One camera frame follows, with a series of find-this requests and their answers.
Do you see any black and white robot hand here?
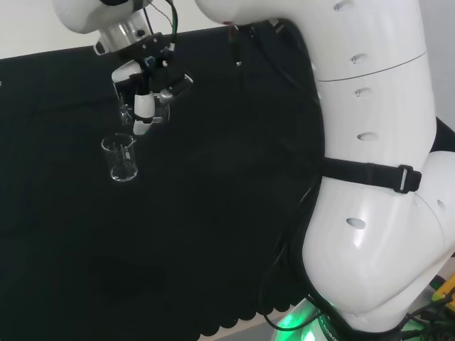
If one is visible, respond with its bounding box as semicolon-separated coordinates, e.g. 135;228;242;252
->
110;31;195;137

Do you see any clear glass beaker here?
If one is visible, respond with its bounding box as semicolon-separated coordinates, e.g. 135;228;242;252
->
100;132;139;183
114;90;172;129

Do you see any black table cloth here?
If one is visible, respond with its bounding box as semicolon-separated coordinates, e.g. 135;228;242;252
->
0;20;455;339

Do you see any yellow stop button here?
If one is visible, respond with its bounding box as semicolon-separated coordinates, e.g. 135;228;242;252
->
431;276;455;303

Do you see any green cable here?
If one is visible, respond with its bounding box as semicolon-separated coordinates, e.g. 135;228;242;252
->
166;0;181;45

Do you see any thick black cable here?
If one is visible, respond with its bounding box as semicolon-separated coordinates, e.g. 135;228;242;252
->
245;21;330;333

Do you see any black strap with buckle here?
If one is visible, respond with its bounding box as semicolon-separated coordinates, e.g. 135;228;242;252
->
321;157;424;195

